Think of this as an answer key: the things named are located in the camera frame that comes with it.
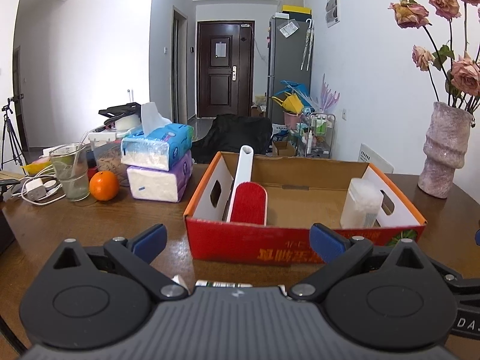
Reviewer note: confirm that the white charger with cable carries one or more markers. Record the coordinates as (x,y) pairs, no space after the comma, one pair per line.
(41,189)

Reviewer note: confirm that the red cardboard box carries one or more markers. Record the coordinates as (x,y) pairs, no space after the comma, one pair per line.
(301,192)

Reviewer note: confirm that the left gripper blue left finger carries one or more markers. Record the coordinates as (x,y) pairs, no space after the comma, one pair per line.
(143,248)

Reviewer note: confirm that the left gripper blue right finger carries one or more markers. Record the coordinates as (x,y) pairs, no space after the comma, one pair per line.
(329,245)

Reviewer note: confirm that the translucent plastic container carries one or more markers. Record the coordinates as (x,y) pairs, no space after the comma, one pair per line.
(362,205)

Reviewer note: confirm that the glass cup with straw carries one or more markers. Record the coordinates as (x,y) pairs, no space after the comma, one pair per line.
(71,168)

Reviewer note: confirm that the pink textured vase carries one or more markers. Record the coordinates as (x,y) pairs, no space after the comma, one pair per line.
(446,143)

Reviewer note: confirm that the black folding chair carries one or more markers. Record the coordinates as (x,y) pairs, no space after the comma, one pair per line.
(228,133)

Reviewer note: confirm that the dark brown door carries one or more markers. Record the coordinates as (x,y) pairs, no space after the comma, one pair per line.
(225,67)

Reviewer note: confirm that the clear snack jar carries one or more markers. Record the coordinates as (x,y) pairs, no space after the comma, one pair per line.
(106,148)

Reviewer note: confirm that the dried pink roses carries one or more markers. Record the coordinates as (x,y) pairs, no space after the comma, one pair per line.
(451,50)

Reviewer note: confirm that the blue tissue pack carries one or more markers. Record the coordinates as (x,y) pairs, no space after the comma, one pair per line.
(157,143)

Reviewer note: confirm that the purple tissue pack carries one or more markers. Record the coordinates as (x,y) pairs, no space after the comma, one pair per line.
(161,186)

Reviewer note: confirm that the orange fruit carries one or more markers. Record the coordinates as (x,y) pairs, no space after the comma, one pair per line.
(104,186)

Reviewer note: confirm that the black camera tripod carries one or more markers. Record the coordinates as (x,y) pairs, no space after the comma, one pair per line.
(9,135)

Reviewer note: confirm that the grey refrigerator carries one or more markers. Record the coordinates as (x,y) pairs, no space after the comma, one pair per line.
(285,55)

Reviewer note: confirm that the metal rolling cart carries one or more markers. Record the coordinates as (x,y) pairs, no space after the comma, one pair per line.
(314,135)

